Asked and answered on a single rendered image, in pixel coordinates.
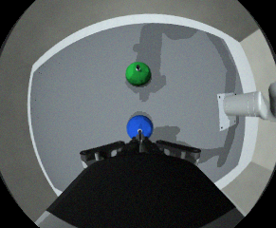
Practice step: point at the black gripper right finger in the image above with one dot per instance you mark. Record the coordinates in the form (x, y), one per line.
(187, 153)

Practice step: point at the blue dome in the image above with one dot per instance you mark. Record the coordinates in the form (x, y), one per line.
(139, 125)

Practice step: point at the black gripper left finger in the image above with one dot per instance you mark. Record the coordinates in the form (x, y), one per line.
(103, 152)

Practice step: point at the green dome bell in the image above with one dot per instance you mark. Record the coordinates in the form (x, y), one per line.
(138, 74)

